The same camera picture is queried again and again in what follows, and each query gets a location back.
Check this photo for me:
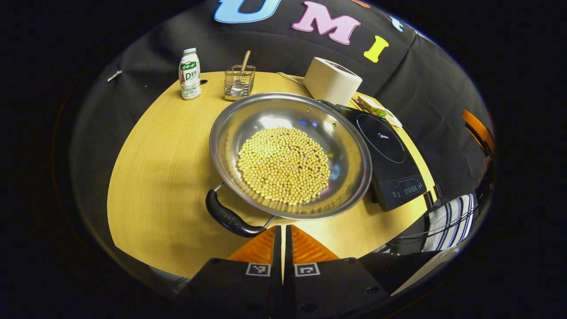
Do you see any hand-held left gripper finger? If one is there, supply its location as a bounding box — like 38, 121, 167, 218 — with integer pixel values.
177, 225, 283, 319
283, 224, 390, 319

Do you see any black induction cooktop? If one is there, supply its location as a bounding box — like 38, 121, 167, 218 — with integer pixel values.
319, 100, 428, 212

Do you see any stainless steel pot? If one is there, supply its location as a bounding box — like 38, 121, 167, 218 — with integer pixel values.
205, 92, 373, 238

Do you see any pile of soybeans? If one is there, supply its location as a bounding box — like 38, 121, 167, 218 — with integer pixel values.
236, 127, 331, 206

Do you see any person's striped garment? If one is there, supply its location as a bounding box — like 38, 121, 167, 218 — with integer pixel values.
421, 194, 477, 252

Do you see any white drink bottle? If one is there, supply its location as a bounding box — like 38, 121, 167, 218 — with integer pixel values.
179, 48, 202, 101

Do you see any metal wire basket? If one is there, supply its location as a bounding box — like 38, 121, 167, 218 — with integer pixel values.
224, 65, 256, 101

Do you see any wooden handled spoon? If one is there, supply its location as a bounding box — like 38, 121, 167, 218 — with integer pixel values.
232, 50, 252, 96

